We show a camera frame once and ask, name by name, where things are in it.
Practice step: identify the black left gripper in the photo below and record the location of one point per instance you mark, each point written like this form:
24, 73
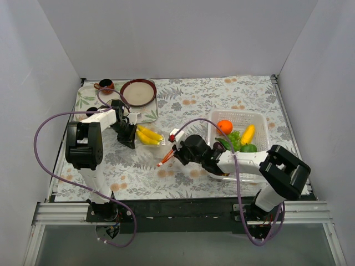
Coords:
127, 135

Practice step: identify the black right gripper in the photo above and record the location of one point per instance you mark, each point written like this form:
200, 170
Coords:
180, 153

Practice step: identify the yellow fake banana bunch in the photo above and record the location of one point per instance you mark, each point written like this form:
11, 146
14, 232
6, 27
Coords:
148, 137

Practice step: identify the clear zip top bag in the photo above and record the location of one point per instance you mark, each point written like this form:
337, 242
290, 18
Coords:
154, 156

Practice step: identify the small green fake cucumber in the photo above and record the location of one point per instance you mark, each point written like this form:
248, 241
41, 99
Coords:
227, 144

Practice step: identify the orange fake fruit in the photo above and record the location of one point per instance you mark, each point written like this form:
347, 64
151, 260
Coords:
224, 127

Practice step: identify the dark purple fake eggplant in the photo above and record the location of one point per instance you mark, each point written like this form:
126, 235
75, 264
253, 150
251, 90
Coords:
217, 146

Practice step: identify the green fake bell pepper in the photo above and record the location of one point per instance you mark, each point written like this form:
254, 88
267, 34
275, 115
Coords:
248, 148

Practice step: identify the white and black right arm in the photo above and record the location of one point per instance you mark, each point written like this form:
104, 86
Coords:
285, 173

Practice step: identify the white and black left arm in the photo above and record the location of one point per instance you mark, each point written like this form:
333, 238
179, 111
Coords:
84, 150

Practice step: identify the cream enamel mug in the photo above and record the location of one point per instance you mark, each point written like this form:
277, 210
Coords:
113, 101

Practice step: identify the red rimmed beige plate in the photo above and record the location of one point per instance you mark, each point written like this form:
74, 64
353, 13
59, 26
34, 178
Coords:
139, 92

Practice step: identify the floral table mat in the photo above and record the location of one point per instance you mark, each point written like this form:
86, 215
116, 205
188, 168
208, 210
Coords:
188, 102

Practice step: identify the dark blue ceramic cup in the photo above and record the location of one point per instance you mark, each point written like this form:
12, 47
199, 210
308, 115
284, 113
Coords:
91, 111

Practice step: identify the brown ceramic cup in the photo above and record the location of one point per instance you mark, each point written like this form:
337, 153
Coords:
104, 84

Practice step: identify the white perforated plastic basket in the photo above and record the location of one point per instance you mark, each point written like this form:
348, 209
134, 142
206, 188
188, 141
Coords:
248, 162

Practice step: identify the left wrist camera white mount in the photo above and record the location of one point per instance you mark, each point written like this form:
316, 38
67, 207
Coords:
132, 117

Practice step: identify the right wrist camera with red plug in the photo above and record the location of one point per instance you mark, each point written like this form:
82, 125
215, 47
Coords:
176, 136

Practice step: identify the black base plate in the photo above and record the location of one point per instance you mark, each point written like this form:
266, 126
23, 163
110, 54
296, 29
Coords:
127, 223

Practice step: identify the aluminium frame rail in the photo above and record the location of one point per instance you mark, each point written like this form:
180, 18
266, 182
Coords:
299, 212

